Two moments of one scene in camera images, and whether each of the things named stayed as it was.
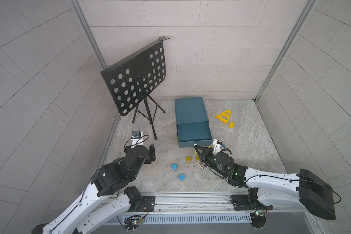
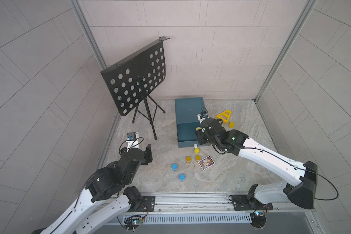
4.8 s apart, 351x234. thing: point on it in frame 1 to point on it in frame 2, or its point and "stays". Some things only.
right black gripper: (204, 151) to (199, 133)
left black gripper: (150, 155) stays
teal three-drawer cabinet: (193, 124) stays
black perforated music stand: (130, 81) stays
